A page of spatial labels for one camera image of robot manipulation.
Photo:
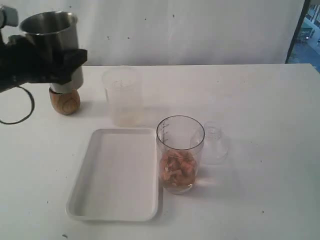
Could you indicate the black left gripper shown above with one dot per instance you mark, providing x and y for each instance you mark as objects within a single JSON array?
[{"x": 21, "y": 62}]

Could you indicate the stainless steel cup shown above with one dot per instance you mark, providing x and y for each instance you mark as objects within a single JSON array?
[{"x": 54, "y": 31}]

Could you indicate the clear plastic shaker cup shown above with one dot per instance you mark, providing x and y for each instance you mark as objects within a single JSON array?
[{"x": 180, "y": 140}]

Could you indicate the pile of brown cubes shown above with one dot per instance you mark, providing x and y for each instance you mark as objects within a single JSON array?
[{"x": 177, "y": 169}]

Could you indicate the clear domed shaker lid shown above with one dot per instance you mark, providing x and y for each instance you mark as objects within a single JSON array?
[{"x": 215, "y": 146}]

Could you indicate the translucent frosted plastic cup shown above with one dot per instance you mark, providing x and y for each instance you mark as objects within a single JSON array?
[{"x": 124, "y": 95}]

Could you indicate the white rectangular plastic tray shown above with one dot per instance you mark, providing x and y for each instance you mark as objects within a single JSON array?
[{"x": 118, "y": 177}]

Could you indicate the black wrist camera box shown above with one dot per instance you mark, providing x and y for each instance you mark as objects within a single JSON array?
[{"x": 8, "y": 16}]

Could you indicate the black metal window post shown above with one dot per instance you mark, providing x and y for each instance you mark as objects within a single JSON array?
[{"x": 304, "y": 11}]

